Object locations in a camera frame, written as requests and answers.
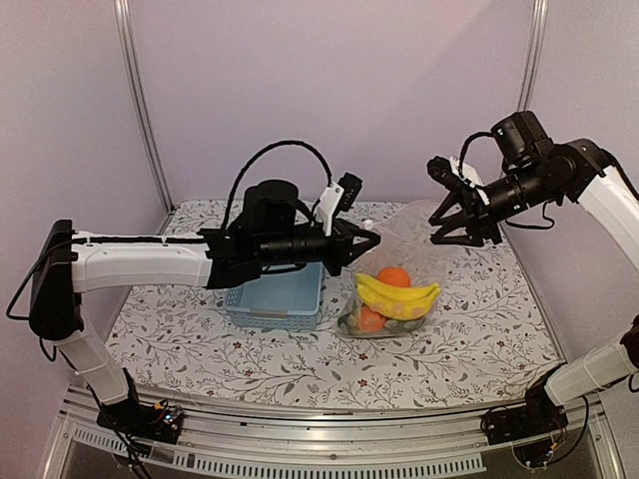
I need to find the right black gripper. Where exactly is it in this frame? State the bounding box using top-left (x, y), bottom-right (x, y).
top-left (428, 160), bottom-right (558, 246)

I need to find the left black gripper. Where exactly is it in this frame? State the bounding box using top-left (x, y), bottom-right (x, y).
top-left (259, 218), bottom-right (380, 275)

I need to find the orange toy fruit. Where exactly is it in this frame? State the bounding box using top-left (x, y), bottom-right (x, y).
top-left (376, 266), bottom-right (411, 287)

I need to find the clear zip top bag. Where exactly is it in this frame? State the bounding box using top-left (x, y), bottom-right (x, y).
top-left (337, 201), bottom-right (452, 338)

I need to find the yellow toy banana bunch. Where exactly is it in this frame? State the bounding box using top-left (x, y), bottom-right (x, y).
top-left (355, 273), bottom-right (440, 321)

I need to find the green orange toy mango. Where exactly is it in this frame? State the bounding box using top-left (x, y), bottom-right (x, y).
top-left (356, 306), bottom-right (386, 333)

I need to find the blue plastic basket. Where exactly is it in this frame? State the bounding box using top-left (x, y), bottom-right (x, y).
top-left (224, 262), bottom-right (323, 331)

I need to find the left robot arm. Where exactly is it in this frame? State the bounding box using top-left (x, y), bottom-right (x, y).
top-left (20, 180), bottom-right (380, 433)

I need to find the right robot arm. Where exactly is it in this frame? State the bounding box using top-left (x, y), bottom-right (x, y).
top-left (425, 111), bottom-right (638, 435)

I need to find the floral tablecloth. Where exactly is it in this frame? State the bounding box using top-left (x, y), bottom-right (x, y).
top-left (97, 199), bottom-right (568, 411)

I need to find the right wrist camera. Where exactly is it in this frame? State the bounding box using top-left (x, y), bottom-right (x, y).
top-left (426, 156), bottom-right (489, 206)

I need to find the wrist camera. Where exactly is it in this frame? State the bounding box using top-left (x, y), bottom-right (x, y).
top-left (426, 156), bottom-right (489, 206)
top-left (313, 173), bottom-right (362, 237)

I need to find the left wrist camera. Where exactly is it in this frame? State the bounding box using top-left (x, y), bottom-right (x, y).
top-left (313, 173), bottom-right (362, 237)

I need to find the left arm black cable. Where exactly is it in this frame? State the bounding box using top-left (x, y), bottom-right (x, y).
top-left (223, 140), bottom-right (334, 236)

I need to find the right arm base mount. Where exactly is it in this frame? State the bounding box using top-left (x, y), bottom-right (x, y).
top-left (480, 369), bottom-right (568, 445)

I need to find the aluminium front rail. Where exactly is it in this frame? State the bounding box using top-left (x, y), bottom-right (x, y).
top-left (42, 383), bottom-right (620, 479)

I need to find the right aluminium frame post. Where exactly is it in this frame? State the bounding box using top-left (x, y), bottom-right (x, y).
top-left (516, 0), bottom-right (549, 111)

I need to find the aluminium frame post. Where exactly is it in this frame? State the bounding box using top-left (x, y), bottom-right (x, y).
top-left (113, 0), bottom-right (175, 215)
top-left (516, 0), bottom-right (549, 111)

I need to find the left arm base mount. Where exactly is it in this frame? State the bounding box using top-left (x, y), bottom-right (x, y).
top-left (93, 368), bottom-right (184, 444)

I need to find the left aluminium frame post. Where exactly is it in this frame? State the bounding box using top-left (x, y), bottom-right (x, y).
top-left (113, 0), bottom-right (175, 215)

